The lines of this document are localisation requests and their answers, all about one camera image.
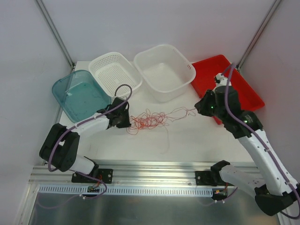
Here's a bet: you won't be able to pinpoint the orange thin wires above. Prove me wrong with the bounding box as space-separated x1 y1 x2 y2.
126 106 200 154

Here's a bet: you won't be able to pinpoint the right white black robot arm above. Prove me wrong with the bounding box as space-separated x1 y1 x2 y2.
195 86 300 216

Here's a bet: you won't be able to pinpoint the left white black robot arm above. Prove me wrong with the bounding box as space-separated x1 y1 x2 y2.
39 97 131 184

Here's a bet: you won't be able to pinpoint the red plastic tray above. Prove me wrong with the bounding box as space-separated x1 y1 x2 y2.
190 54 265 125

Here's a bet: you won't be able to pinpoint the teal transparent plastic tub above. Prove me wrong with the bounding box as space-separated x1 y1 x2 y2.
52 70 111 123

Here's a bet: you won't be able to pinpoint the white plastic tub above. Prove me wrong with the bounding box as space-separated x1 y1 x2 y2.
134 45 196 102

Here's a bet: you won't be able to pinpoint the white perforated plastic basket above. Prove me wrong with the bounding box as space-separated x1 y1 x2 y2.
88 52 143 97

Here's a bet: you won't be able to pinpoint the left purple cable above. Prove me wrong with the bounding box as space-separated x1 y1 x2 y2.
47 84 133 173

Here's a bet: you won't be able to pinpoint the purple cable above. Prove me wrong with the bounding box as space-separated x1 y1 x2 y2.
221 62 300 220
47 84 133 173

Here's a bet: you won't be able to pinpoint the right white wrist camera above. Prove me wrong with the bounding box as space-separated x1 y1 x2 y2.
214 73 228 87

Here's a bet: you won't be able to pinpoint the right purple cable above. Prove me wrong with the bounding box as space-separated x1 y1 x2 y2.
221 62 300 220

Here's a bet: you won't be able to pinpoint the aluminium mounting rail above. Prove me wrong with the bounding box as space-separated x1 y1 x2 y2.
29 160 213 187

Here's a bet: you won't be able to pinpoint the white slotted cable duct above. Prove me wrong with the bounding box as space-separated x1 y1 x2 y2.
37 185 214 197

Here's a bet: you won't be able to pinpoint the right aluminium frame post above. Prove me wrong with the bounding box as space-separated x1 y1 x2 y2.
236 0 283 71

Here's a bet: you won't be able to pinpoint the aluminium frame post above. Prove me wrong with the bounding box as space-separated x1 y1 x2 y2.
34 0 75 69
236 0 283 71

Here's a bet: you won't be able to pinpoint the left aluminium frame post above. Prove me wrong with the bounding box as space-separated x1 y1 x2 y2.
34 0 75 69

